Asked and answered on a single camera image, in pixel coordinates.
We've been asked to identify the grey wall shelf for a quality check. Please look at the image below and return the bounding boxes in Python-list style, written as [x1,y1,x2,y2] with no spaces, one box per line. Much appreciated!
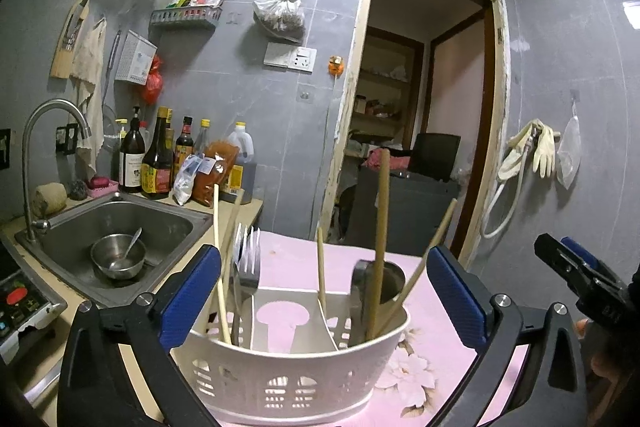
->
[149,3,224,28]

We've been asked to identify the metal fork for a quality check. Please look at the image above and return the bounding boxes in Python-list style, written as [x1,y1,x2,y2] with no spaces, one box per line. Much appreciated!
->
[231,222,252,348]
[239,227,263,294]

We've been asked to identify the beige dish rag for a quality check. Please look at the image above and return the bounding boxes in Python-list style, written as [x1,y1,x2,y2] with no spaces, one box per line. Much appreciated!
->
[69,18,109,180]

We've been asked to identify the steel faucet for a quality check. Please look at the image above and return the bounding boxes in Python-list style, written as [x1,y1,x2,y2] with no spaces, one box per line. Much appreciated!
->
[21,98,92,244]

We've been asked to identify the brown spice packet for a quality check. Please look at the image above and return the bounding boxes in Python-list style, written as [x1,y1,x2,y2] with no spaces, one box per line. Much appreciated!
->
[191,140,241,208]

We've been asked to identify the person's right hand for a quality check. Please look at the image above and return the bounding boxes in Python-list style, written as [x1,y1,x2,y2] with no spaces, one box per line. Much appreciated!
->
[575,318,640,410]

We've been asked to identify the light wooden chopstick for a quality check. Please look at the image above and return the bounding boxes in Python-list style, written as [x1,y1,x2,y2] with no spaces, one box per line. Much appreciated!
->
[220,189,247,340]
[316,226,329,314]
[377,198,459,335]
[213,183,234,347]

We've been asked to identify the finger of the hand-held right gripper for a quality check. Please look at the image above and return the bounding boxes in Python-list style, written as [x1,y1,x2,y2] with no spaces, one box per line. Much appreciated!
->
[533,233,587,304]
[560,235,627,290]

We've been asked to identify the pink cloth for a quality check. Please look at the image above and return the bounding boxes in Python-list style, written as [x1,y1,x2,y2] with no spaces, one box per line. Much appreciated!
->
[364,151,412,174]

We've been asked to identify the beige rubber gloves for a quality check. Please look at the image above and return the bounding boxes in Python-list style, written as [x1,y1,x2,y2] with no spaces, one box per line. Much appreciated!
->
[531,118,558,178]

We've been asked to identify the white oil jug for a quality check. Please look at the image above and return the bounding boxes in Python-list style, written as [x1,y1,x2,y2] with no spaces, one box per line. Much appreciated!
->
[222,121,258,195]

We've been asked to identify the white plastic utensil basket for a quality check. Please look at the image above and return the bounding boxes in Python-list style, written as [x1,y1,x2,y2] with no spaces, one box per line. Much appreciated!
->
[169,286,412,426]

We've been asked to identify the red cap sauce bottle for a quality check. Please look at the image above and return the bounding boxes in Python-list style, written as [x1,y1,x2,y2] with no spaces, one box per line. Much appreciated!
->
[172,116,196,178]

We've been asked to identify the beige loofah sponge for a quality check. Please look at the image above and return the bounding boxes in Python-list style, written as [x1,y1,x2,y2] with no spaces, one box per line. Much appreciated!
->
[31,182,68,219]

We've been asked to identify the tall soy sauce bottle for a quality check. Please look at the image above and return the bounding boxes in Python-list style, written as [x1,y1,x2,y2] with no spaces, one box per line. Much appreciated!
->
[140,106,176,201]

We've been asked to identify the hanging metal skimmer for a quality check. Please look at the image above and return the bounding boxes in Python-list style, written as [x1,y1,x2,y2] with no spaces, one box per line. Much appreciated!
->
[101,28,124,154]

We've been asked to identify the black cabinet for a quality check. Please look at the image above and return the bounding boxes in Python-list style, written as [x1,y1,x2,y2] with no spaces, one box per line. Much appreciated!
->
[344,166,462,259]

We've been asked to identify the black chair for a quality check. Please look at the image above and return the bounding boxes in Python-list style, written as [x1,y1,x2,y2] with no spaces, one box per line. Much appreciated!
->
[406,132,462,181]

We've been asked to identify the filled clear plastic bag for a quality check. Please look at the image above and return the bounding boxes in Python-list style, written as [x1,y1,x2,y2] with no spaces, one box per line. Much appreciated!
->
[251,0,307,44]

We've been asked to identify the pink floral tablecloth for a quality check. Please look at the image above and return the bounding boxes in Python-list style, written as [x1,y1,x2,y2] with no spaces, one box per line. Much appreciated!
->
[170,229,532,427]

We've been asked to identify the black wall fixture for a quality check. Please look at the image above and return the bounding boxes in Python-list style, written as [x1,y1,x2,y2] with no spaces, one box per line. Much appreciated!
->
[55,123,79,156]

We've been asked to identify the metal bowl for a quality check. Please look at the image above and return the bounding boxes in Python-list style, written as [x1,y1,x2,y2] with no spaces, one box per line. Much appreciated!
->
[89,233,148,281]

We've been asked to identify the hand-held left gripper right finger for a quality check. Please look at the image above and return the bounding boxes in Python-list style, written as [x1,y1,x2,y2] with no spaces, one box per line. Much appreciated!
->
[427,244,589,427]

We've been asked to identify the thick wooden stick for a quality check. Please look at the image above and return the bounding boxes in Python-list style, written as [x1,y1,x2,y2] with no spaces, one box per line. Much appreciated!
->
[364,148,392,340]

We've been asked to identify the dark bottle white label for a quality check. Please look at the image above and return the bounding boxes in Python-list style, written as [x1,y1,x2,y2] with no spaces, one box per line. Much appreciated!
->
[118,106,147,194]

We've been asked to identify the clear bottle yellow cap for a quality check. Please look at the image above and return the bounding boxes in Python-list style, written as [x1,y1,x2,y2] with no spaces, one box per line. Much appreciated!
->
[193,118,214,158]

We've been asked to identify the pink soap dish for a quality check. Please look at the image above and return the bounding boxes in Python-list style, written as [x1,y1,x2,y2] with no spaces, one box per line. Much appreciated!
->
[85,176,121,198]

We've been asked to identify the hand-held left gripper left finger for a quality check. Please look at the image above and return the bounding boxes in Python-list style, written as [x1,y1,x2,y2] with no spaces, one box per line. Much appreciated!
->
[56,244,223,427]

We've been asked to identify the red plastic bag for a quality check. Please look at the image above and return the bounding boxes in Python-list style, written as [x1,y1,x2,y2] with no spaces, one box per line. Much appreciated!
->
[141,53,164,104]

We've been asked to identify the wooden door frame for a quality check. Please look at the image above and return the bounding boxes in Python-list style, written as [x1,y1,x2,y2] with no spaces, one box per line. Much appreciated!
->
[319,0,512,269]

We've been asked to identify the pump bottle yellow top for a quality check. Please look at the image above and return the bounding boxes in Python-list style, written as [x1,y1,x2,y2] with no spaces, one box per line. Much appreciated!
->
[113,118,129,155]

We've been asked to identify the white wall socket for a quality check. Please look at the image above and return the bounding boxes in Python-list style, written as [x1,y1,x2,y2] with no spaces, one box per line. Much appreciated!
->
[262,41,318,74]

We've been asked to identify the small metal spoon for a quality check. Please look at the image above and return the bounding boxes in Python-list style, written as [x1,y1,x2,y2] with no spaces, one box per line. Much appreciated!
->
[110,227,144,271]

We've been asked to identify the empty clear plastic bag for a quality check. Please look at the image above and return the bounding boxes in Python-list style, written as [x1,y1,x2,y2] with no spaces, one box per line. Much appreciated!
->
[555,101,583,188]

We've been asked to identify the white wall holder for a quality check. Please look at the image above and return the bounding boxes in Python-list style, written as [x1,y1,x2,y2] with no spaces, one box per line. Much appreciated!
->
[114,30,159,86]

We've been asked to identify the wooden shelf unit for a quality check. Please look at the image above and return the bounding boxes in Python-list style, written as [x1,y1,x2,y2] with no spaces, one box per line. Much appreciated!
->
[350,27,427,148]

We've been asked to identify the stainless steel sink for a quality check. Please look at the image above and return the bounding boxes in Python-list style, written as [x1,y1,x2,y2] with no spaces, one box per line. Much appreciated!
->
[14,191,217,310]

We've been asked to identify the blue white packet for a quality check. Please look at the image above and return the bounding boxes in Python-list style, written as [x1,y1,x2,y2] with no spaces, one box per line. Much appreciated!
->
[171,153,217,206]

